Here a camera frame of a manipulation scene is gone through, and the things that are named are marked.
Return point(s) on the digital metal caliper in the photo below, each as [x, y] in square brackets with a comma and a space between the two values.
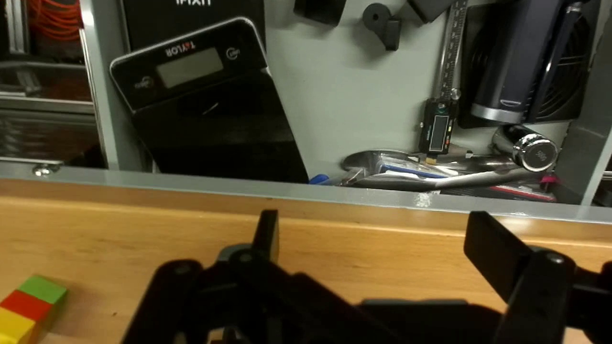
[440, 127]

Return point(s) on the small black plastic part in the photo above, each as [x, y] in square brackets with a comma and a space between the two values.
[382, 26]

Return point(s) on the silver metal tool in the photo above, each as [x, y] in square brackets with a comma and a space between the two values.
[407, 171]

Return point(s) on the grey metal drawer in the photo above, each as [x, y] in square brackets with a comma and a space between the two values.
[344, 97]

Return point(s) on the grey drawer cabinet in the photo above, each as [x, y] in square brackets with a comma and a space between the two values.
[44, 127]

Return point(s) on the black digital scale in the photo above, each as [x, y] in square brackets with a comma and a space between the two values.
[191, 83]

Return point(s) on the coloured toy brick stack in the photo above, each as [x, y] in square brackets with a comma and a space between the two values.
[25, 313]

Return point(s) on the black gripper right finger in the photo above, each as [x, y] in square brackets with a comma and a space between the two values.
[528, 288]

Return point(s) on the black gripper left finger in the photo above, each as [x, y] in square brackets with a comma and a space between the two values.
[191, 299]

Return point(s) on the black mesh case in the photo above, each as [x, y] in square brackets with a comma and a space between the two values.
[566, 64]

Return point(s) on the silver metal knob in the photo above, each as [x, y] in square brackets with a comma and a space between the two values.
[526, 148]

